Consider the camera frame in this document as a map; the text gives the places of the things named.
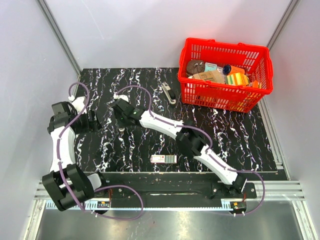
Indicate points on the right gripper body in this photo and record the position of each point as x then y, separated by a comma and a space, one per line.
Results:
121, 121

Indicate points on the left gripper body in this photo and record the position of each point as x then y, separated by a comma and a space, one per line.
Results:
84, 124

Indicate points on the white black stapler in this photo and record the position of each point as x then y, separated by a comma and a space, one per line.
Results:
169, 93

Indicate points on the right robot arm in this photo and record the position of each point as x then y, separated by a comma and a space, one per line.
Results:
189, 139

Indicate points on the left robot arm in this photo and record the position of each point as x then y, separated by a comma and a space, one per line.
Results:
65, 179

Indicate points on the staple box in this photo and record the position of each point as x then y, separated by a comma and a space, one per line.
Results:
163, 159

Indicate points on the brown round package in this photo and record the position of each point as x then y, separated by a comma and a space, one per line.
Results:
195, 66

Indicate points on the teal white card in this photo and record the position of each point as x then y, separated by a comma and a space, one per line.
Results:
210, 67

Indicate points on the brown cardboard box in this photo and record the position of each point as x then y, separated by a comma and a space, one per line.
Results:
210, 76

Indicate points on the orange bottle blue cap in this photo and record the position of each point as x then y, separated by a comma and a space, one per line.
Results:
230, 69

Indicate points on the green yellow box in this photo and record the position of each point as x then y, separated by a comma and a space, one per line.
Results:
237, 79

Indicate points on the red plastic basket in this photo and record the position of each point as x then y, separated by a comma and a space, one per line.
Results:
254, 59

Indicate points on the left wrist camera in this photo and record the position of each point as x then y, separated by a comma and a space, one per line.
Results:
78, 103

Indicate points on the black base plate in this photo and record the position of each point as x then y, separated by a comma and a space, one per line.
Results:
206, 184

